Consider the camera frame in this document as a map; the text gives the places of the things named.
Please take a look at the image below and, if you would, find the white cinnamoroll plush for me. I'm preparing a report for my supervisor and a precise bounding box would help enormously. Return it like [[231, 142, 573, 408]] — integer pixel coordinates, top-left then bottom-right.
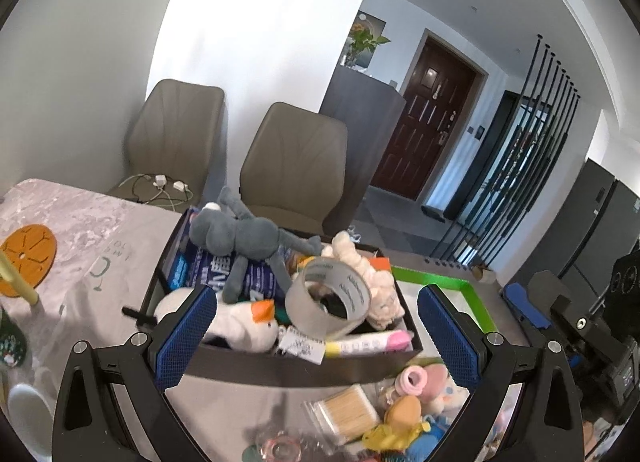
[[422, 376, 470, 416]]

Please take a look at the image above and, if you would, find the yellow plastic toy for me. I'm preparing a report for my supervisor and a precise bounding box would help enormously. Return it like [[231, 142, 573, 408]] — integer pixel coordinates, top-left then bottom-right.
[[361, 422, 431, 452]]

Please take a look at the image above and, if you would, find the clear packing tape roll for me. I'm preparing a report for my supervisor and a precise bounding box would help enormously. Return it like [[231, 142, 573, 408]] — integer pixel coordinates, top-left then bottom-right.
[[285, 257, 371, 341]]

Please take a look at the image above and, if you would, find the right grey chair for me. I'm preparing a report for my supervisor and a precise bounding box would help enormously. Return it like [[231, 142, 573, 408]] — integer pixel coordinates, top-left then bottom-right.
[[240, 101, 348, 234]]

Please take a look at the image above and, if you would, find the beige wrinkled dog plush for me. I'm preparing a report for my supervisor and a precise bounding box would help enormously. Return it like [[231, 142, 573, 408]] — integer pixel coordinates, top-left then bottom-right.
[[321, 230, 405, 331]]

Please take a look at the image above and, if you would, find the grey chair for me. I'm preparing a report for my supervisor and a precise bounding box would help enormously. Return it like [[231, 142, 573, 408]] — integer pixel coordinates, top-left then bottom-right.
[[240, 101, 348, 234], [108, 78, 224, 212]]

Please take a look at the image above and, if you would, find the orange slice coaster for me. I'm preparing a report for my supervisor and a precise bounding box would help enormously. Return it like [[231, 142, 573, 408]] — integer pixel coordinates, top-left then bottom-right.
[[1, 224, 56, 305]]

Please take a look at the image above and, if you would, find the black storage box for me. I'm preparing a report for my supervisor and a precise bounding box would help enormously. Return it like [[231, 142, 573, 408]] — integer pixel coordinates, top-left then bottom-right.
[[134, 208, 423, 388]]

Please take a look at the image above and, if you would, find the blue tissue pack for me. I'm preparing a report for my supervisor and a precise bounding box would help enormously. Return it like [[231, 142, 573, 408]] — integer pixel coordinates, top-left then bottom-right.
[[158, 208, 285, 307]]

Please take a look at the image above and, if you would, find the dark wooden door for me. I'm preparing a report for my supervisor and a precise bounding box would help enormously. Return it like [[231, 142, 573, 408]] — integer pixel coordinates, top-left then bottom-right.
[[372, 40, 476, 200]]

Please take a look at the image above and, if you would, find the pink tape roll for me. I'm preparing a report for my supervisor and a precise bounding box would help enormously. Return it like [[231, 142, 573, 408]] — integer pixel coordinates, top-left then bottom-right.
[[394, 366, 428, 397]]

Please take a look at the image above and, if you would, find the white duck plush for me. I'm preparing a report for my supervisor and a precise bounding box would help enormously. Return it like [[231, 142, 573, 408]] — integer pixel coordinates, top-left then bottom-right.
[[153, 286, 280, 354]]

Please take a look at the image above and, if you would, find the white printed mug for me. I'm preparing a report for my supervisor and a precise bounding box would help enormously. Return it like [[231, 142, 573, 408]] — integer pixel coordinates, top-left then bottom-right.
[[8, 383, 54, 461]]

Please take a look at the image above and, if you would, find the cotton swab pack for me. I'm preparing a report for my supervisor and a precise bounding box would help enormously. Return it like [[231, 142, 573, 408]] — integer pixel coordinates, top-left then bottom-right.
[[303, 384, 381, 446]]

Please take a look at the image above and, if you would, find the potted green plant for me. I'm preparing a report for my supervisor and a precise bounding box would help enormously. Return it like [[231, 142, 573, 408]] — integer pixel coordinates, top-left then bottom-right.
[[344, 14, 390, 69]]

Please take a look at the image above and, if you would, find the left grey chair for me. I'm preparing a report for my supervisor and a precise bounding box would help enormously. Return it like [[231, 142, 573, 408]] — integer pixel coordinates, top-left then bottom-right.
[[108, 78, 224, 212]]

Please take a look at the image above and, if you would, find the blue plush toy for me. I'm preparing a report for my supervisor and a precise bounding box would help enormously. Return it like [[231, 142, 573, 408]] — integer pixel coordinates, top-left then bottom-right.
[[405, 423, 447, 462]]

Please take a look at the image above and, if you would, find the pink washi tape ring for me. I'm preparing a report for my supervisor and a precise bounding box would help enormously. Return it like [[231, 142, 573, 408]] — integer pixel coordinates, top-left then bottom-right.
[[264, 436, 304, 462]]

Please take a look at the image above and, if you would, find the pink white tube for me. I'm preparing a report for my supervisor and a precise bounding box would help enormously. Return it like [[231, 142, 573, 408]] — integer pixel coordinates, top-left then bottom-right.
[[324, 330, 414, 358]]

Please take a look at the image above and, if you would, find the grey plush toy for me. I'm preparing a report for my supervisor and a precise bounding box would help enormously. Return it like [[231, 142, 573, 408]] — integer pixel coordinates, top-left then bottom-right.
[[189, 186, 322, 304]]

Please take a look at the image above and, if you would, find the orange round plush cushion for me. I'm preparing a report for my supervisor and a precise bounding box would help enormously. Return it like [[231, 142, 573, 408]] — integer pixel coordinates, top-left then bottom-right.
[[384, 395, 422, 434]]

